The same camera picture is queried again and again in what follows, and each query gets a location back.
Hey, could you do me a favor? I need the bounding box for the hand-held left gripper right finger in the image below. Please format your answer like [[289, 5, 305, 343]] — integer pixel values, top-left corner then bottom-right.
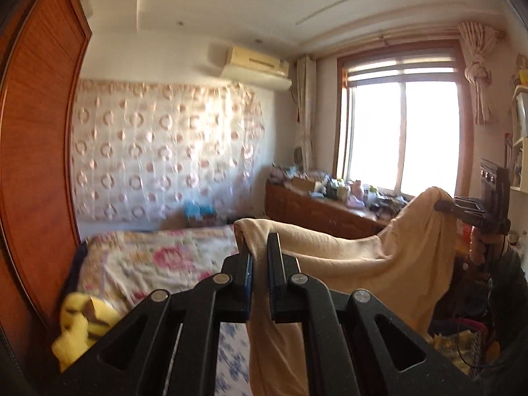
[[267, 233, 487, 396]]

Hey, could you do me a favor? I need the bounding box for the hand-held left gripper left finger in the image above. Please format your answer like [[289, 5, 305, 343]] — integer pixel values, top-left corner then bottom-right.
[[45, 251, 254, 396]]

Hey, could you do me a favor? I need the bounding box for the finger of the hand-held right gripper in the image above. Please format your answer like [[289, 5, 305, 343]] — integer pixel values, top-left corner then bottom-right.
[[443, 209, 485, 222], [434, 198, 482, 210]]

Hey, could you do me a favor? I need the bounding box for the beige printed T-shirt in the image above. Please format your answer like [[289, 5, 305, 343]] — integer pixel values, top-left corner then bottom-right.
[[234, 187, 458, 396]]

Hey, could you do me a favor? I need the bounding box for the person's right hand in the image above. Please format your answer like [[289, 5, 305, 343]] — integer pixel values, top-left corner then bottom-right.
[[470, 231, 502, 265]]

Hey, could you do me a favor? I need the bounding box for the white shelf unit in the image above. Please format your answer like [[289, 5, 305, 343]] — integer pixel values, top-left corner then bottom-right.
[[511, 84, 528, 194]]

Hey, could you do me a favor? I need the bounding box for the blue floral bedsheet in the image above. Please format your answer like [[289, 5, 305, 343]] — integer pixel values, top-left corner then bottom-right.
[[216, 322, 253, 396]]

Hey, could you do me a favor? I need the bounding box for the pink floral blanket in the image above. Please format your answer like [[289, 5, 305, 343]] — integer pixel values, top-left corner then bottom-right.
[[76, 225, 241, 318]]

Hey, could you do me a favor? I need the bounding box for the long wooden cabinet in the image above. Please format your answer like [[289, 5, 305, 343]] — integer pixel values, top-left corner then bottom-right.
[[265, 183, 388, 241]]

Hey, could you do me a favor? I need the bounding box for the wood-framed window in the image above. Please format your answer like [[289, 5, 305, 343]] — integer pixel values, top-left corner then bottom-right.
[[336, 39, 473, 199]]

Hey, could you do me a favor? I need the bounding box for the pink plastic bottle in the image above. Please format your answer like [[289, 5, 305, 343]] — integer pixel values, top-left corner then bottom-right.
[[350, 179, 366, 208]]

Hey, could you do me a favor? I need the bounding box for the blue plastic bag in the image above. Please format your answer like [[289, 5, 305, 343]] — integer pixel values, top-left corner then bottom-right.
[[183, 200, 204, 220]]

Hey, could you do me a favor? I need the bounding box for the pile of small clutter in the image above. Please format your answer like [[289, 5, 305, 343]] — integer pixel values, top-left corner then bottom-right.
[[270, 164, 298, 184]]

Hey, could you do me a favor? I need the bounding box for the pink tied curtain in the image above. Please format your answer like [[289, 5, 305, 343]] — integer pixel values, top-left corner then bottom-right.
[[457, 20, 506, 126]]

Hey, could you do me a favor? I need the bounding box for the colourful patterned cloth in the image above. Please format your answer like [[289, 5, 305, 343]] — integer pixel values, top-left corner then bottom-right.
[[429, 317, 496, 377]]

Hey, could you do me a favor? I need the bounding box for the circle-patterned sheer curtain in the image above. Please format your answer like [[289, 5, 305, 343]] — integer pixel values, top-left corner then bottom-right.
[[70, 79, 267, 221]]

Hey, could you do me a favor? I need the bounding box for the yellow plush toy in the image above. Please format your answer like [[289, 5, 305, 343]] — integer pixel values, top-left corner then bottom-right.
[[51, 292, 124, 374]]

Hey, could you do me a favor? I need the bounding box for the pale patterned window curtain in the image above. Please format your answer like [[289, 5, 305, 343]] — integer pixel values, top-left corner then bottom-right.
[[296, 55, 317, 174]]

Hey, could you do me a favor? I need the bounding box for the cream air conditioner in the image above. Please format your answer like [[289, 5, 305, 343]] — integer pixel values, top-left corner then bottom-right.
[[220, 45, 293, 91]]

